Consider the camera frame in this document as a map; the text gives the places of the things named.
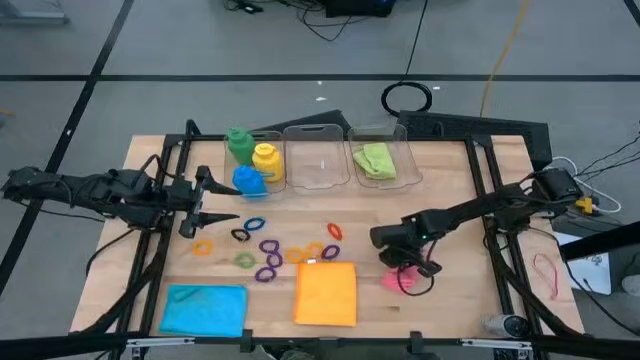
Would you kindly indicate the red coil wristband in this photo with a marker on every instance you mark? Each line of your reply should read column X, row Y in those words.
column 329, row 225

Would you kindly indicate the blue plastic sports bottle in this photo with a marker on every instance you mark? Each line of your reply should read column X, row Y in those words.
column 250, row 182

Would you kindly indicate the black coil wristband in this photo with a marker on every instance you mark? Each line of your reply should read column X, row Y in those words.
column 233, row 233

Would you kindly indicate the black equipment box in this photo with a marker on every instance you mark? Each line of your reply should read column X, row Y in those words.
column 357, row 6

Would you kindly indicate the white cylindrical camera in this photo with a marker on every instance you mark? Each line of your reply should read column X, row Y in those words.
column 505, row 326

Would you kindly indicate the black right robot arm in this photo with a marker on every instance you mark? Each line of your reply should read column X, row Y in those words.
column 475, row 212

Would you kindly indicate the black metal table frame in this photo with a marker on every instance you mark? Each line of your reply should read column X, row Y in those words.
column 440, row 138

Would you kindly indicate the green plastic sports bottle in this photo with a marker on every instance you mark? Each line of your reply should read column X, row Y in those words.
column 241, row 145

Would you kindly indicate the clear plastic bin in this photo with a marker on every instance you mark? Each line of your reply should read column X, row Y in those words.
column 317, row 150
column 407, row 170
column 230, row 180

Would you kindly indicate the black bar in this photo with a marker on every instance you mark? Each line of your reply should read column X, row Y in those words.
column 600, row 241

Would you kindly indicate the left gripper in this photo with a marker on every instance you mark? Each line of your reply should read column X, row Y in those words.
column 182, row 195

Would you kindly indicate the green microfibre cloth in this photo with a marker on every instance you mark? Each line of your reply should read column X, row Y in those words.
column 375, row 160

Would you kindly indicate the white paper sheet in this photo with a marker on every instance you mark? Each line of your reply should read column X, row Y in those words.
column 590, row 270

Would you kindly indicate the yellow plastic sports bottle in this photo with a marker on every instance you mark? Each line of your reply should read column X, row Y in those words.
column 267, row 162

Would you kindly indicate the green coil wristband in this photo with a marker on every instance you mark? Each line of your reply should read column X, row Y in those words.
column 237, row 260

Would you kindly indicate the pink microfibre cloth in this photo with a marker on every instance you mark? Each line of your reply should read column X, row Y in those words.
column 392, row 281

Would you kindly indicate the grey metal base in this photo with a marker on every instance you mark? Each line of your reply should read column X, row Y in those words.
column 30, row 10

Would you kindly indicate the orange microfibre cloth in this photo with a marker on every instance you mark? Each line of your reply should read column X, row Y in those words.
column 325, row 295

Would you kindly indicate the large black angular panel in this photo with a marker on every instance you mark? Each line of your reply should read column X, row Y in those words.
column 500, row 131

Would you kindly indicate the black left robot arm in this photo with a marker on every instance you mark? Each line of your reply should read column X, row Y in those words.
column 100, row 192

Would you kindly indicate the red rubber band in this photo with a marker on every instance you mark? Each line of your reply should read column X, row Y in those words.
column 555, row 296

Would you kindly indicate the blue coil wristband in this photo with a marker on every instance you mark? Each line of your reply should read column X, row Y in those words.
column 246, row 224

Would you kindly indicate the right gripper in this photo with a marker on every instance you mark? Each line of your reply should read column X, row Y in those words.
column 410, row 260

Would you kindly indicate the blue microfibre cloth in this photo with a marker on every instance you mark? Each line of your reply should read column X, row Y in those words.
column 205, row 310

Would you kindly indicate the yellow plug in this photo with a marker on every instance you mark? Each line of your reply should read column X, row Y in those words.
column 584, row 204

